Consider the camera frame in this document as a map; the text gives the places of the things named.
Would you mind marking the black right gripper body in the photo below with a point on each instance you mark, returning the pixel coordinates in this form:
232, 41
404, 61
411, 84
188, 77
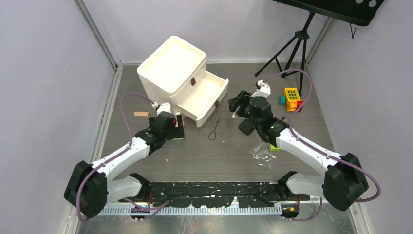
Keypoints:
247, 113

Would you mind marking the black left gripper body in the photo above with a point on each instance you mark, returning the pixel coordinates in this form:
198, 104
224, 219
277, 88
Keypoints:
170, 134

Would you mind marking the black compact case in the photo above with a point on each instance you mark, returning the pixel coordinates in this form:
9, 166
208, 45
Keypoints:
246, 127

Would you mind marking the white drawer organizer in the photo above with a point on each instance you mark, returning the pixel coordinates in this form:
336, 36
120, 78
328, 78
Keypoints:
176, 73

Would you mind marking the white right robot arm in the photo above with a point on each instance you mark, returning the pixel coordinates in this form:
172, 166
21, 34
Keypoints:
340, 181

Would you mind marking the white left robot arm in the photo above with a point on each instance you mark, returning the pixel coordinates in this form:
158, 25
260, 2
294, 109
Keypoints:
94, 185

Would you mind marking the teal wooden block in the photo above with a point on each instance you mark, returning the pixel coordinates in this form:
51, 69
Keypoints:
282, 100

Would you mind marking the tan wooden block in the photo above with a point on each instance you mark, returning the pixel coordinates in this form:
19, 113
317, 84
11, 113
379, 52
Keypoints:
140, 114

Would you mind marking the yellow toy block house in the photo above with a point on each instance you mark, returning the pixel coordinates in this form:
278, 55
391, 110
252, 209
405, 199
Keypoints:
292, 96

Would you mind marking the lime green block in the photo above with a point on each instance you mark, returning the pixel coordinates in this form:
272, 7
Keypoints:
274, 148

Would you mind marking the red toy block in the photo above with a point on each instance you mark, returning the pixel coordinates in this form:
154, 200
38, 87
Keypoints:
299, 106

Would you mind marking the clear plastic bag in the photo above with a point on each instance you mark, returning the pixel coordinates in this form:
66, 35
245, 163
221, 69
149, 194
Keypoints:
263, 156

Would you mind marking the black music stand tray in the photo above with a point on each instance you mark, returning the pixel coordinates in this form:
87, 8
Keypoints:
357, 12

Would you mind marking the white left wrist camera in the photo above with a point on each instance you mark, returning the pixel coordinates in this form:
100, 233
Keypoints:
163, 107

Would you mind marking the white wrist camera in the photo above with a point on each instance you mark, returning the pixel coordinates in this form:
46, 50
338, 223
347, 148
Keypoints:
262, 89
163, 107

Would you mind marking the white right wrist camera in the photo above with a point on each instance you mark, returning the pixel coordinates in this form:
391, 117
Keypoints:
262, 89

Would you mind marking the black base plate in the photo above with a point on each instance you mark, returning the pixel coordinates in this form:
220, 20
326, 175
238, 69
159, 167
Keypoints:
215, 194

